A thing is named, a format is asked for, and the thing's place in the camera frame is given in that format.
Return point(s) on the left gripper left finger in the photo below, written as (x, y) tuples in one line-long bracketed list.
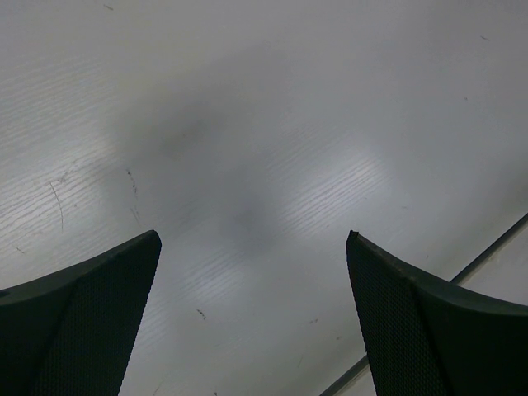
[(72, 332)]

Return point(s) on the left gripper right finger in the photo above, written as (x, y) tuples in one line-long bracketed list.
[(433, 330)]

